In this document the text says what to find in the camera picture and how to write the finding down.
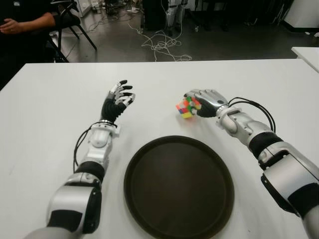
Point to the multicoloured Rubik's cube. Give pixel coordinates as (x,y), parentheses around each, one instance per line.
(184,109)

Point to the white cabinet with black base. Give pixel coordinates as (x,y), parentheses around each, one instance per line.
(304,12)

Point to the white side table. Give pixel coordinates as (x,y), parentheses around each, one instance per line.
(309,53)

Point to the crumpled white paper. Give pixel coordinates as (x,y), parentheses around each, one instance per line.
(307,33)

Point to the dark brown round plate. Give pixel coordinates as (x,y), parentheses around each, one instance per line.
(179,189)

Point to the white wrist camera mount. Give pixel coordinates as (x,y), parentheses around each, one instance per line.
(219,124)
(117,131)

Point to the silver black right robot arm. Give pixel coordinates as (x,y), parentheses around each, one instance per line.
(286,161)

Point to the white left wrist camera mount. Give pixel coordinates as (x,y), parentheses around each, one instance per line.
(117,131)

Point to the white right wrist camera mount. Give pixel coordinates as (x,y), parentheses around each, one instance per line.
(219,124)

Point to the white power strip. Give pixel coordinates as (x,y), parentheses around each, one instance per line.
(139,31)

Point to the black chair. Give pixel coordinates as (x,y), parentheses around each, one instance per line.
(69,21)

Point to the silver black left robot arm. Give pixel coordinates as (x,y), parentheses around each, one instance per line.
(98,143)

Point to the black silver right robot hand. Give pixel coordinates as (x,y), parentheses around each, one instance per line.
(211,102)

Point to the white framed glass case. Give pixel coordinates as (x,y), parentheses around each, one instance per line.
(83,6)

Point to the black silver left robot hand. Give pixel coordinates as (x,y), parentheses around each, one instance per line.
(112,108)

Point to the seated person in black shirt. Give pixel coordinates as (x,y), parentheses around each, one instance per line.
(27,23)

